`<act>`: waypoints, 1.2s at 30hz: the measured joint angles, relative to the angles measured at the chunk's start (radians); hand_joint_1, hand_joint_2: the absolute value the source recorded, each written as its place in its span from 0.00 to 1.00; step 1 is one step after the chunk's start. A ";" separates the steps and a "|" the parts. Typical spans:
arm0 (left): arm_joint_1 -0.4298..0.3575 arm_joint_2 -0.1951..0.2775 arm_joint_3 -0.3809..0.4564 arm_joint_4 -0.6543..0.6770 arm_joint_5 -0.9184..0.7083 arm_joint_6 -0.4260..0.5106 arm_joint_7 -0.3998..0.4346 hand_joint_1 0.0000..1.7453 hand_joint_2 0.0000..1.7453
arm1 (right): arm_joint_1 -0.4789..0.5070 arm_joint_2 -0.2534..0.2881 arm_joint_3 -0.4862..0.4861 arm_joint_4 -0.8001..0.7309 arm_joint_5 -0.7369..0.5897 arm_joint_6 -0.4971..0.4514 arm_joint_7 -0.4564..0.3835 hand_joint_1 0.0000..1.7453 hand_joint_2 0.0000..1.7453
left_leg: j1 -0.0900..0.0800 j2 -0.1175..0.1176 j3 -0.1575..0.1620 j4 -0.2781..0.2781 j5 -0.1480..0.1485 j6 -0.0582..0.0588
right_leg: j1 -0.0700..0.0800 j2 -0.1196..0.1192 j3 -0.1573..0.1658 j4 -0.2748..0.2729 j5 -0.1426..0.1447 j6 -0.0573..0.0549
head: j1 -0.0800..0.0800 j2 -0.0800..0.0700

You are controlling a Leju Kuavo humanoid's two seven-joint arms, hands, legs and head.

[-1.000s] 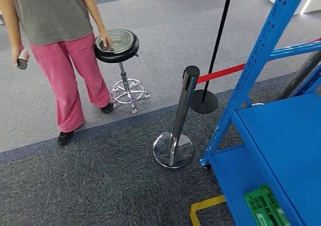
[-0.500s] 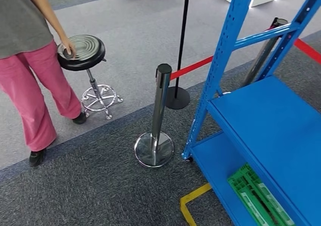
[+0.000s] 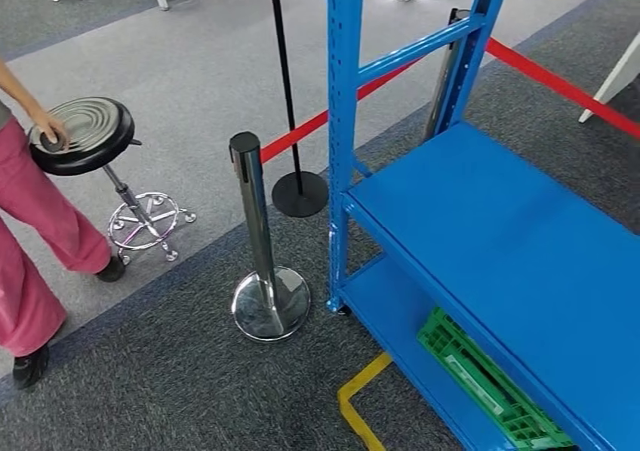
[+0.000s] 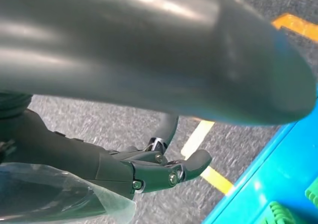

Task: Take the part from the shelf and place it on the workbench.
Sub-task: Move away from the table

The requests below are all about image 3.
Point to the blue metal shelf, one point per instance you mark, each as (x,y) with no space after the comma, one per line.
(500,236)

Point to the stanchion with dull grey base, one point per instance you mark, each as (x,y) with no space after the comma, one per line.
(297,193)

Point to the red barrier belt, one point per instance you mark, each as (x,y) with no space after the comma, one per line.
(310,124)
(560,85)

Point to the yellow floor tape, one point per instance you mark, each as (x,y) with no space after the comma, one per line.
(358,395)

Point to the green plastic crate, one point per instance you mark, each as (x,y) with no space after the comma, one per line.
(480,375)

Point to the black round stool seat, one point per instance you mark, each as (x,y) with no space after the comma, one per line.
(95,133)

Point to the person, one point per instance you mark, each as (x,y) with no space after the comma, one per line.
(30,223)

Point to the white table leg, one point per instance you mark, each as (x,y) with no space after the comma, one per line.
(615,77)

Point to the chrome stanchion post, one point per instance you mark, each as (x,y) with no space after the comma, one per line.
(257,236)
(442,84)

